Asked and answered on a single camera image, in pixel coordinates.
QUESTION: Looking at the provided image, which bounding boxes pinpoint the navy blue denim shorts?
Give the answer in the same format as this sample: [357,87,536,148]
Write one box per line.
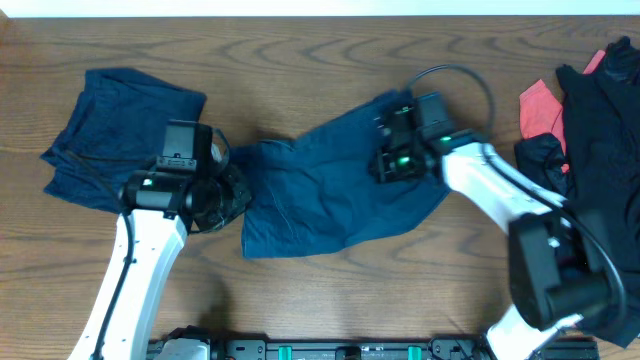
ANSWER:
[231,90,449,258]

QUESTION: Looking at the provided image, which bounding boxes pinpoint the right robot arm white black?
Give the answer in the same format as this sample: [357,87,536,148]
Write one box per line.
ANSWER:
[370,100,627,359]

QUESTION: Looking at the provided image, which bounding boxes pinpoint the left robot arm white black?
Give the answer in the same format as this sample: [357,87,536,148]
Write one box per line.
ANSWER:
[70,164,251,359]

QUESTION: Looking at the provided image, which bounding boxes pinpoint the folded navy blue garment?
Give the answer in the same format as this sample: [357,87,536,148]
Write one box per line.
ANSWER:
[41,68,207,213]

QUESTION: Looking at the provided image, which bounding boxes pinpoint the red garment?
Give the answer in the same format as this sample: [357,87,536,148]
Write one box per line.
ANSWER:
[518,48,607,174]

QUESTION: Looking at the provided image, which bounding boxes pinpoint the black garment pile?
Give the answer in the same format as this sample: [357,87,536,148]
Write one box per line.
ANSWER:
[518,37,639,347]

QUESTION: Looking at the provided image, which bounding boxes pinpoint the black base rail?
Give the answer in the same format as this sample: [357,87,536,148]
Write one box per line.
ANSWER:
[147,325,601,360]

